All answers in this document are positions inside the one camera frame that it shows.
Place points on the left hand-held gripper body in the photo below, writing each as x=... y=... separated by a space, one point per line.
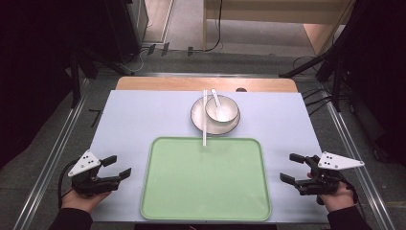
x=91 y=184

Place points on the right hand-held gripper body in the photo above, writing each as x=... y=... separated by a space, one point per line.
x=322 y=182

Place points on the person's left hand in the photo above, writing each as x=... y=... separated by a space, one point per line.
x=81 y=201

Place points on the person's right hand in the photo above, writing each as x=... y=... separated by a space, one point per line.
x=339 y=198

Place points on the pale blue table mat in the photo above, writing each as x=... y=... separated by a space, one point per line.
x=127 y=127

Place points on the green plastic tray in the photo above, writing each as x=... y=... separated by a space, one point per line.
x=204 y=182

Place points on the white bowl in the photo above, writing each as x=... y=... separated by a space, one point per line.
x=230 y=107

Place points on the black metal stand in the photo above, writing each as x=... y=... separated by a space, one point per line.
x=75 y=80
x=306 y=65

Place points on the white ceramic spoon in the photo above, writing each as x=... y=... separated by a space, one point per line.
x=222 y=113

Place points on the white chopstick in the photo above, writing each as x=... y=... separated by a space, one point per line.
x=206 y=96
x=204 y=127

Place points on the white plate with dark rim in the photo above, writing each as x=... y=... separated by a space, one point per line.
x=198 y=116

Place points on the black curtain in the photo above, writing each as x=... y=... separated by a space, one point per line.
x=28 y=70

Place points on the black cabinet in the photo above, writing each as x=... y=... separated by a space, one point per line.
x=126 y=28

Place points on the light wooden bench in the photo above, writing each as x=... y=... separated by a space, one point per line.
x=274 y=11

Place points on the metal floor rail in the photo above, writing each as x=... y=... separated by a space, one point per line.
x=357 y=150
x=51 y=153

